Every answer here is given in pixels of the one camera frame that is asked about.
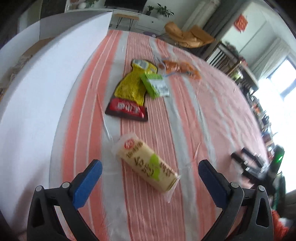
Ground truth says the cream rice cracker packet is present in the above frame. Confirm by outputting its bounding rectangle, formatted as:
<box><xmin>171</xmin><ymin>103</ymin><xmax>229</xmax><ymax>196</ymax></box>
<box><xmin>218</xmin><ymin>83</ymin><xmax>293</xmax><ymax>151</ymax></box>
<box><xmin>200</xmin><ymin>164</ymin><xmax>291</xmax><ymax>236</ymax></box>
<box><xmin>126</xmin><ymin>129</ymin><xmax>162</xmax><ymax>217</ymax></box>
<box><xmin>111</xmin><ymin>133</ymin><xmax>181</xmax><ymax>202</ymax></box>

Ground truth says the yellow red snack pouch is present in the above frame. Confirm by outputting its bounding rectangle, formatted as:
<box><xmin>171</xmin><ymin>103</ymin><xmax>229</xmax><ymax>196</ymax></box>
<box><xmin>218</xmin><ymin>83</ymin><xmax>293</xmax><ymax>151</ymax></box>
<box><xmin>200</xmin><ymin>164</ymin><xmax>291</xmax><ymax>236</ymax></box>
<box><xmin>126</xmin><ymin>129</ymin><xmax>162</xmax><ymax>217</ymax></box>
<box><xmin>105</xmin><ymin>59</ymin><xmax>158</xmax><ymax>122</ymax></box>

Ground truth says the green snack packet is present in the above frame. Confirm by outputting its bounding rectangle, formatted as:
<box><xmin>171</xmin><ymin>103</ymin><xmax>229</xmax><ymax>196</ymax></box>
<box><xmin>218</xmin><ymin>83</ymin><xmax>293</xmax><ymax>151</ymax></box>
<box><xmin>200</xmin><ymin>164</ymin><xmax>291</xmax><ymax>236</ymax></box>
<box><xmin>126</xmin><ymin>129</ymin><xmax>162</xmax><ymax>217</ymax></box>
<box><xmin>140</xmin><ymin>73</ymin><xmax>170</xmax><ymax>99</ymax></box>

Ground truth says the orange snack packet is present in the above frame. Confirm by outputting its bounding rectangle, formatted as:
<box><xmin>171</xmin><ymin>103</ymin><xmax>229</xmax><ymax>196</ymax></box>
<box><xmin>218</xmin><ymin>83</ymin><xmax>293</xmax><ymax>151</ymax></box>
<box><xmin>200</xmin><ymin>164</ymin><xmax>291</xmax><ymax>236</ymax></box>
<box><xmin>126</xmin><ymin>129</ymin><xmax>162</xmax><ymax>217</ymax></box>
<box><xmin>158</xmin><ymin>59</ymin><xmax>201</xmax><ymax>80</ymax></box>

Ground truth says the wooden side table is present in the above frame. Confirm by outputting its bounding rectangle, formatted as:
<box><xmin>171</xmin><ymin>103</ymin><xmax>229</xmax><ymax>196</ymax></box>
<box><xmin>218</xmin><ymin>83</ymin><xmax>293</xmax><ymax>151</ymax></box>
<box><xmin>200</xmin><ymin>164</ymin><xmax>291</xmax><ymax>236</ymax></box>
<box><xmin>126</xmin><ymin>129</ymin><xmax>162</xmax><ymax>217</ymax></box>
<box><xmin>217</xmin><ymin>41</ymin><xmax>260</xmax><ymax>93</ymax></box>

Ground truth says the striped orange tablecloth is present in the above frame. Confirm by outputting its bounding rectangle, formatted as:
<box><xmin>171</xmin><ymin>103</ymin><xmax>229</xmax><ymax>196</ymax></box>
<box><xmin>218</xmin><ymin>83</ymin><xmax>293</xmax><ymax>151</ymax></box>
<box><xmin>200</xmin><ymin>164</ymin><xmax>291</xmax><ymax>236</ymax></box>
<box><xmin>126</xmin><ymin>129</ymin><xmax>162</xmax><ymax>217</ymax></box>
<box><xmin>49</xmin><ymin>30</ymin><xmax>267</xmax><ymax>240</ymax></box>

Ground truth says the white sheer curtain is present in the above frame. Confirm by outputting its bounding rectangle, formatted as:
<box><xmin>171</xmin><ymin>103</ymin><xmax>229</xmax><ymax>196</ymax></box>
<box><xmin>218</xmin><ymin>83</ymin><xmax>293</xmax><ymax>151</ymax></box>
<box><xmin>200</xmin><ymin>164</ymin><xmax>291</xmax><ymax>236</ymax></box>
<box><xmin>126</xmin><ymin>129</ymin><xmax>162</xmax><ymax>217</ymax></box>
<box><xmin>250</xmin><ymin>38</ymin><xmax>291</xmax><ymax>80</ymax></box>

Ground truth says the dark wooden dining chair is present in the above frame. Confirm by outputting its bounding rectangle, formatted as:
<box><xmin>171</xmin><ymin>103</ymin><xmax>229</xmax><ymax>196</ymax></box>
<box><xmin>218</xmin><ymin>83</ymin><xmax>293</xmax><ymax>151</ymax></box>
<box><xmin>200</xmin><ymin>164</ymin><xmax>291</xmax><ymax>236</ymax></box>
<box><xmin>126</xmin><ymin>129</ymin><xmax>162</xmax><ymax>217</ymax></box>
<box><xmin>206</xmin><ymin>42</ymin><xmax>242</xmax><ymax>75</ymax></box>

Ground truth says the white cardboard box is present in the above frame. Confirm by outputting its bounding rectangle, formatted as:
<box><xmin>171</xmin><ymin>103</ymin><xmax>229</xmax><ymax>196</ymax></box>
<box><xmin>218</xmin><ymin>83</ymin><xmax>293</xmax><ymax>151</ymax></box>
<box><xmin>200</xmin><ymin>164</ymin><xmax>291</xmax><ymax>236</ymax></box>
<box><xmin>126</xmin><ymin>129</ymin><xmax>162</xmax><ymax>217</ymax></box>
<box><xmin>1</xmin><ymin>11</ymin><xmax>111</xmax><ymax>233</ymax></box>

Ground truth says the orange lounge chair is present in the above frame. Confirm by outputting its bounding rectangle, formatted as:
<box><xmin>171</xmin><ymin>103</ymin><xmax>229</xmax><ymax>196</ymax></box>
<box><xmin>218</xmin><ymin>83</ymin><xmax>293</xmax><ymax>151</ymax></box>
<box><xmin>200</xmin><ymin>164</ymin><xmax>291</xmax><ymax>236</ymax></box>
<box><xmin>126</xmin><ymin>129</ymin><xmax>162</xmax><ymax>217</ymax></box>
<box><xmin>165</xmin><ymin>22</ymin><xmax>215</xmax><ymax>49</ymax></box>

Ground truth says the white covered air conditioner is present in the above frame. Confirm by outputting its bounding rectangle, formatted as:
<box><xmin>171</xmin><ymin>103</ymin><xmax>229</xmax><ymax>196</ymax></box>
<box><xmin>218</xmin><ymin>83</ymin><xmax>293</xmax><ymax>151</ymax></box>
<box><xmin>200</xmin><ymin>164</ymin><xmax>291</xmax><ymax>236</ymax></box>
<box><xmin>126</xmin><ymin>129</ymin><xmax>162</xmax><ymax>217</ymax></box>
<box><xmin>182</xmin><ymin>0</ymin><xmax>220</xmax><ymax>31</ymax></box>

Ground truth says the white tv cabinet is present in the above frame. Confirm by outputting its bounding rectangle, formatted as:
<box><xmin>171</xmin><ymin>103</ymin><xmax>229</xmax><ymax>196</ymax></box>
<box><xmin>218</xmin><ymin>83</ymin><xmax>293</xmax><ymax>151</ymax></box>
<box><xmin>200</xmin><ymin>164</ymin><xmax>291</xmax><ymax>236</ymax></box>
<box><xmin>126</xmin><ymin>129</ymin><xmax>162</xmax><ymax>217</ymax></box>
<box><xmin>109</xmin><ymin>9</ymin><xmax>166</xmax><ymax>35</ymax></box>

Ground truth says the wooden bench stool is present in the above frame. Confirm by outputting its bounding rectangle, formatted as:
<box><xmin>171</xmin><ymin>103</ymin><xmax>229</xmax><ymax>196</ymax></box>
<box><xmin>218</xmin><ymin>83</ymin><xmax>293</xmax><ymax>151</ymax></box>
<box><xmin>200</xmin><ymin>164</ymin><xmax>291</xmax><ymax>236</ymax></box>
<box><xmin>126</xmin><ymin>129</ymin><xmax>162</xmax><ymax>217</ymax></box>
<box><xmin>114</xmin><ymin>14</ymin><xmax>139</xmax><ymax>31</ymax></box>

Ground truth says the potted green plant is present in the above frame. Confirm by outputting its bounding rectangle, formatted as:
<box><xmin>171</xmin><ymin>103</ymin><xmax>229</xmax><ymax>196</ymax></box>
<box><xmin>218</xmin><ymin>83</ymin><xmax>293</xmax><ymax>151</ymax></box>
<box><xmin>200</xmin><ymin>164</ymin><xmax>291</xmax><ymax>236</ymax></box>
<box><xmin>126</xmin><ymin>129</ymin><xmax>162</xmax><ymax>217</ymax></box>
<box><xmin>156</xmin><ymin>3</ymin><xmax>175</xmax><ymax>19</ymax></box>

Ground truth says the small dark potted plant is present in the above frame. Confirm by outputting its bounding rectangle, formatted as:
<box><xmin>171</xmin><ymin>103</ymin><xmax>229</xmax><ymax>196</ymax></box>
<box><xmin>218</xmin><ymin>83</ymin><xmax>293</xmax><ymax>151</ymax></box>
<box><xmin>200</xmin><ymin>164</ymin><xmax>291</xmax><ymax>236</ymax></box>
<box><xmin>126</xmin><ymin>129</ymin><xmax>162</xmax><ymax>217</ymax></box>
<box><xmin>145</xmin><ymin>6</ymin><xmax>154</xmax><ymax>16</ymax></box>

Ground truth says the red wall hanging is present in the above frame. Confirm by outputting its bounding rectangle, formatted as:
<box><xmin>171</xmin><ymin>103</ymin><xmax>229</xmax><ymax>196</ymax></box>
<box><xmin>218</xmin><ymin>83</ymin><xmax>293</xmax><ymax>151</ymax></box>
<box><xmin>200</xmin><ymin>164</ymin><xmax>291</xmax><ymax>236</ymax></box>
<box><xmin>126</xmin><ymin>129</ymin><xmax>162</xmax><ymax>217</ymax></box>
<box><xmin>234</xmin><ymin>14</ymin><xmax>248</xmax><ymax>33</ymax></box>

